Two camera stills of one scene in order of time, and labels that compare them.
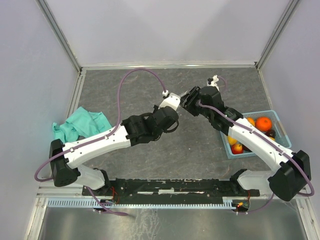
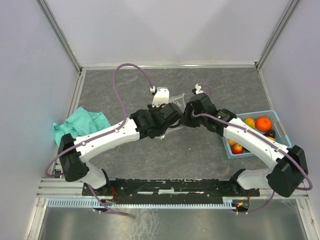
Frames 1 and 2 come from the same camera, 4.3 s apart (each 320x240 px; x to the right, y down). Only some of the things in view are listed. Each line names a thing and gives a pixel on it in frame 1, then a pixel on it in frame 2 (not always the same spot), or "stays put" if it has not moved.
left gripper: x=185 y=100 to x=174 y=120
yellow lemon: x=232 y=141 stays put
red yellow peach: x=237 y=149 stays put
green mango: x=251 y=120 stays put
